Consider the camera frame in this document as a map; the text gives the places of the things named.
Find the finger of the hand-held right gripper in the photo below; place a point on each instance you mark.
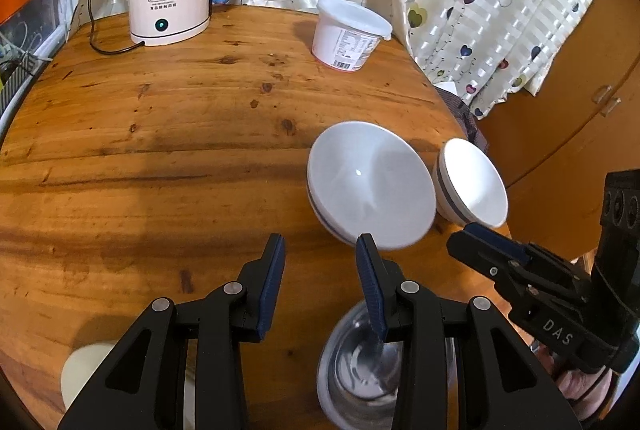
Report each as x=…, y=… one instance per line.
x=500, y=242
x=480, y=257

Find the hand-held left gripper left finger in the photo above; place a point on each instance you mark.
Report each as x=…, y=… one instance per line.
x=270, y=290

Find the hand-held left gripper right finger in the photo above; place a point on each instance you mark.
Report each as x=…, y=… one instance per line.
x=370, y=290

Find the small white striped bowl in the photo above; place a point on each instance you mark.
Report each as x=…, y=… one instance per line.
x=472, y=190

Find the stainless steel bowl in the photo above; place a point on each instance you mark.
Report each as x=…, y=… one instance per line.
x=350, y=360

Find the large white striped bowl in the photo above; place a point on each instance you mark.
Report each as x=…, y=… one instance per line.
x=370, y=195

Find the beige plate with fish print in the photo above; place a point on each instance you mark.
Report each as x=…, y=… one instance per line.
x=82, y=372

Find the person's right hand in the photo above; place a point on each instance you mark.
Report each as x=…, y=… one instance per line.
x=575, y=382

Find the dark plaid cloth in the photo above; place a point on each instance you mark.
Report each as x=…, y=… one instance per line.
x=467, y=117

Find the wooden cabinet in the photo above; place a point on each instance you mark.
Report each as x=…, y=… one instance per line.
x=560, y=120

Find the white plastic tub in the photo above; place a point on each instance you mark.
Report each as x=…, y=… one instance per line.
x=350, y=35

